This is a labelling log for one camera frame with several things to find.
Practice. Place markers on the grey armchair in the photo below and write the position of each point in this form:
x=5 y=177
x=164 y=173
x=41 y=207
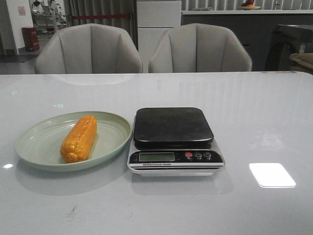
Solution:
x=199 y=48
x=89 y=48

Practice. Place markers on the orange corn cob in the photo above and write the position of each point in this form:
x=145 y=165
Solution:
x=77 y=145

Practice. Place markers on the light green plate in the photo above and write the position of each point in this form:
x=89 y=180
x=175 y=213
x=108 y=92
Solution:
x=39 y=146

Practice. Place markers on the silver digital kitchen scale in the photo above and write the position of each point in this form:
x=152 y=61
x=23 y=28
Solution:
x=173 y=141

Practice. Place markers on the white drawer cabinet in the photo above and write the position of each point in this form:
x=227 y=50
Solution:
x=153 y=18

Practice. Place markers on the fruit bowl on counter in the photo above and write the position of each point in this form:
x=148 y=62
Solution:
x=249 y=5

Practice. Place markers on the dark grey counter sideboard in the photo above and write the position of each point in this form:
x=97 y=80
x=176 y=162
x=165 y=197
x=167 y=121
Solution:
x=253 y=28

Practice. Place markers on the red barrier belt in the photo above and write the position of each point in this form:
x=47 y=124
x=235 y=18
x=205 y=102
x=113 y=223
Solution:
x=97 y=17

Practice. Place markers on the brown cushion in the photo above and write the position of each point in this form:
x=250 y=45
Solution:
x=302 y=62

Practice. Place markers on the black appliance at right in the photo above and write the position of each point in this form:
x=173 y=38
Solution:
x=286 y=40

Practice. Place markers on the left grey armchair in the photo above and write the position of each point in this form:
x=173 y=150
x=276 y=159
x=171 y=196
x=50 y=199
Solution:
x=89 y=48

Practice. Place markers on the red trash bin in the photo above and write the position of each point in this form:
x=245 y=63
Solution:
x=30 y=38

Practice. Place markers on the right grey armchair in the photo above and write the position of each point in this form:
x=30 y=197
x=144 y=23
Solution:
x=199 y=48

